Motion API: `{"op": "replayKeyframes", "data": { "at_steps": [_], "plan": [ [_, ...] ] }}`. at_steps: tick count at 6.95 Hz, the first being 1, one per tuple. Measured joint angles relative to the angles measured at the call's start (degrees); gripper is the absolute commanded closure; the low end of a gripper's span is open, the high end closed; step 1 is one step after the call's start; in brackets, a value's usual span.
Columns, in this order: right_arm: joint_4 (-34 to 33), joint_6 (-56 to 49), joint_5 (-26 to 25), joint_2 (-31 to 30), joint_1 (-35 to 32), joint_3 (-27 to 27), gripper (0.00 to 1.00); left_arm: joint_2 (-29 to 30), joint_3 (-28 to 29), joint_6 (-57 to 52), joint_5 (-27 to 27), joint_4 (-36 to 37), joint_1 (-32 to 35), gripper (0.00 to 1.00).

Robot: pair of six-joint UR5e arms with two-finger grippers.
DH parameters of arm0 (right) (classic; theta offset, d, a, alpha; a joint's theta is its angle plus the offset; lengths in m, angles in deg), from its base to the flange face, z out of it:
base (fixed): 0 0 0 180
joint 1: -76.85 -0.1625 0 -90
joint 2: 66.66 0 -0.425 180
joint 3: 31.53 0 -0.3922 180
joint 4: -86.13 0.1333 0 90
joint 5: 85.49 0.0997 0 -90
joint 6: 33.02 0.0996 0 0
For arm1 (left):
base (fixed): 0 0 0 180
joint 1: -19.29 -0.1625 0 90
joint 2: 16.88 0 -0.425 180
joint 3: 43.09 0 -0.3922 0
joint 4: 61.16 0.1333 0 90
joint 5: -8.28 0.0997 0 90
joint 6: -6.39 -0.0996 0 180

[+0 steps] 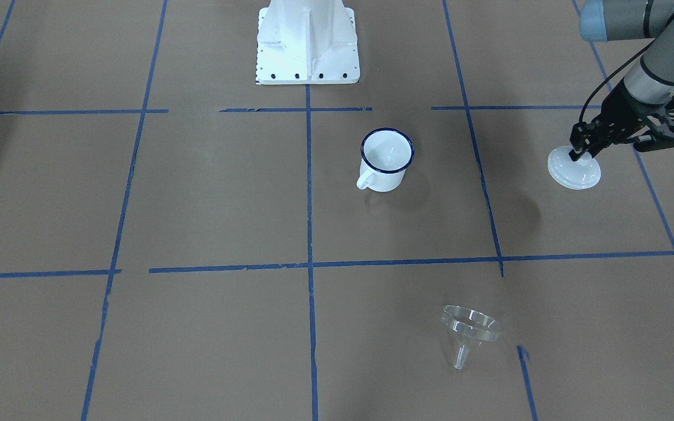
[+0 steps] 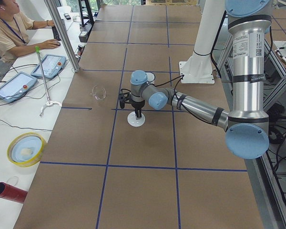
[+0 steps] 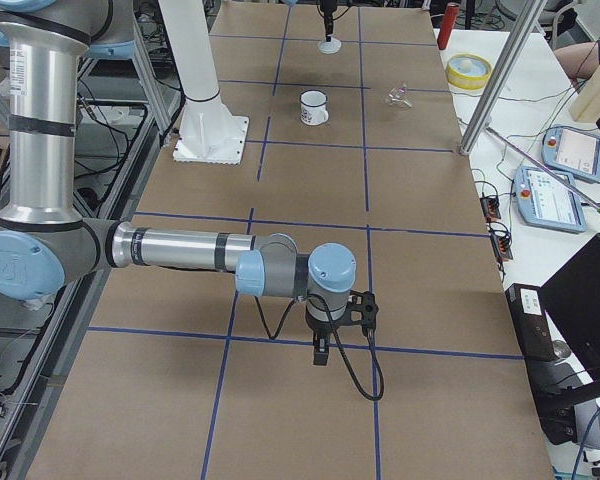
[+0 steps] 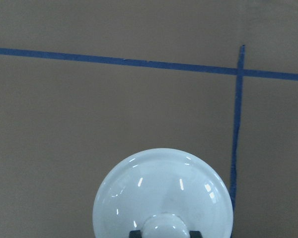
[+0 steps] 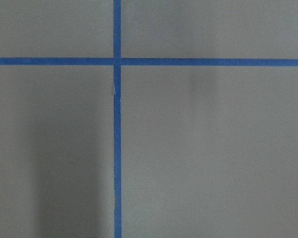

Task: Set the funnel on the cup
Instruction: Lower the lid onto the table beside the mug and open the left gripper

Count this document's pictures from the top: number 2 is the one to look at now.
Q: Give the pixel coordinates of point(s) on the white mug lid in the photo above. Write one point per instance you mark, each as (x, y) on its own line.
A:
(134, 121)

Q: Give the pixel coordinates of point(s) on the yellow tape roll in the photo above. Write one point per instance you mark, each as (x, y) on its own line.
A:
(26, 149)

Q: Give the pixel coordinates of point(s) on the far blue teach pendant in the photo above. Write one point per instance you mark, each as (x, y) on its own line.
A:
(52, 64)

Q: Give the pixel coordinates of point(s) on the clear glass funnel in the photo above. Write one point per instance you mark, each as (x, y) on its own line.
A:
(98, 92)

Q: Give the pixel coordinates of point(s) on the seated person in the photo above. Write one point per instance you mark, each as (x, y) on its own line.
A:
(13, 38)

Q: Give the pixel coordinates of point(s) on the white enamel mug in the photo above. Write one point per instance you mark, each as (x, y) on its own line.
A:
(150, 77)

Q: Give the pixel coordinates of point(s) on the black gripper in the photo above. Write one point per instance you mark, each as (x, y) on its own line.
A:
(137, 104)

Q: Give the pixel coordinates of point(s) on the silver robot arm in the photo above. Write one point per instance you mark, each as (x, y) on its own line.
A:
(246, 125)

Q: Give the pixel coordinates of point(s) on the black computer box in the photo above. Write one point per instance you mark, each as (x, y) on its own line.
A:
(85, 32)

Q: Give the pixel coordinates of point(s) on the red cardboard tube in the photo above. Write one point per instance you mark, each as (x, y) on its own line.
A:
(12, 193)

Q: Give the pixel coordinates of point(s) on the reacher grabber stick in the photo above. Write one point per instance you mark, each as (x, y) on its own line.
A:
(49, 103)

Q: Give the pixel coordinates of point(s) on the white camera post with base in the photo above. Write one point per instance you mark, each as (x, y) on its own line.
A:
(198, 68)

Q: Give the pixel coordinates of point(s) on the aluminium frame post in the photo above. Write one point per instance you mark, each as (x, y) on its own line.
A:
(62, 33)

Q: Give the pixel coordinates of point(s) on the blue teach pendant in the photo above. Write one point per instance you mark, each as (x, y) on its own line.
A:
(17, 87)
(52, 64)

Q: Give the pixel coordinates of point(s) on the near blue teach pendant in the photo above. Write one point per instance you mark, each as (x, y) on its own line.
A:
(17, 87)

